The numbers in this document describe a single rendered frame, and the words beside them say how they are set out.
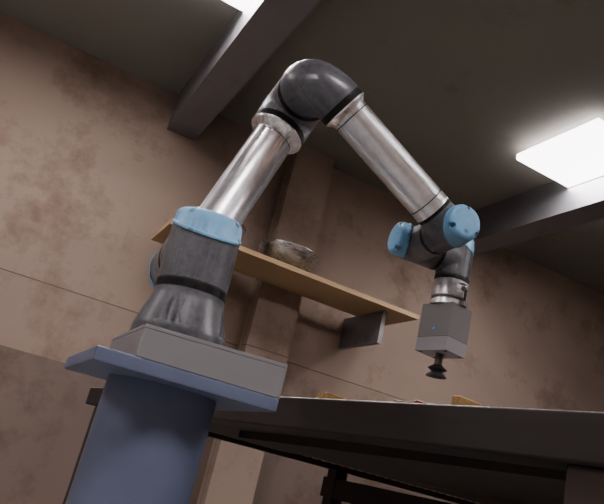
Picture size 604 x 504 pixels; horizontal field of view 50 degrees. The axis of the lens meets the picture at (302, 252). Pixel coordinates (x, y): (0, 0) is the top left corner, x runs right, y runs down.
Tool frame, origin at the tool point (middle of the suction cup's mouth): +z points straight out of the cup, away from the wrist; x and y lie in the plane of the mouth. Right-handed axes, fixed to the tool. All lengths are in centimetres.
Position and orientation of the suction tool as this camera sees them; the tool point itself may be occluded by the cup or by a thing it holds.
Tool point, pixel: (436, 376)
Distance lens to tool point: 139.2
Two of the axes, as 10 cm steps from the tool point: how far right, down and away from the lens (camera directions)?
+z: -2.3, 9.2, -3.3
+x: -7.5, -3.8, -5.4
